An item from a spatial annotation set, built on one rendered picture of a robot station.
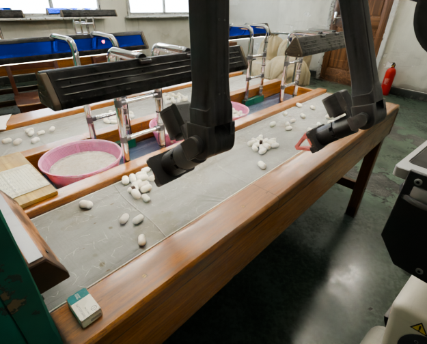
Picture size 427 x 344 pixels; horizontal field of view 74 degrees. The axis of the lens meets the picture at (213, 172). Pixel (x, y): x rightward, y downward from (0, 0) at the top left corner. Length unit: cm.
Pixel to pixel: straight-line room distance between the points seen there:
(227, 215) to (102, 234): 31
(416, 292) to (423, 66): 485
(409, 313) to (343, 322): 96
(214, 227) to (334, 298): 103
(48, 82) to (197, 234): 44
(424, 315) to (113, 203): 72
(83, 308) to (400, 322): 55
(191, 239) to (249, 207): 19
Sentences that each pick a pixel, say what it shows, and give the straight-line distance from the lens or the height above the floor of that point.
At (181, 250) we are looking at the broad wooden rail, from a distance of 65.
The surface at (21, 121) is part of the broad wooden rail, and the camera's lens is 151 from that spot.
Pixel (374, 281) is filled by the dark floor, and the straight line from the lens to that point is 179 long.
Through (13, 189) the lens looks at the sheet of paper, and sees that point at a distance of 95.
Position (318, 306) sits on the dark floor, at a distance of 157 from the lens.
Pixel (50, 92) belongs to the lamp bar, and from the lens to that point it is 65.
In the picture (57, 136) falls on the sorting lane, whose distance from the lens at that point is 135.
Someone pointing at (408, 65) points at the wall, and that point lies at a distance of 541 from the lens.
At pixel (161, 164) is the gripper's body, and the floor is 92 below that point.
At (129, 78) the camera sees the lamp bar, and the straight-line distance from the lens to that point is 72.
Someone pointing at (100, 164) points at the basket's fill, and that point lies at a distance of 106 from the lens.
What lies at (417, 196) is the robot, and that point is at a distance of 48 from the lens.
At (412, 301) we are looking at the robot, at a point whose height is 80.
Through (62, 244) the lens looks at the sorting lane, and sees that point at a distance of 77.
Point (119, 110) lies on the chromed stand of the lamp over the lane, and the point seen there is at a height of 94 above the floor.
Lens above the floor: 124
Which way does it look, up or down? 31 degrees down
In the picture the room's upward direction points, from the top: 1 degrees clockwise
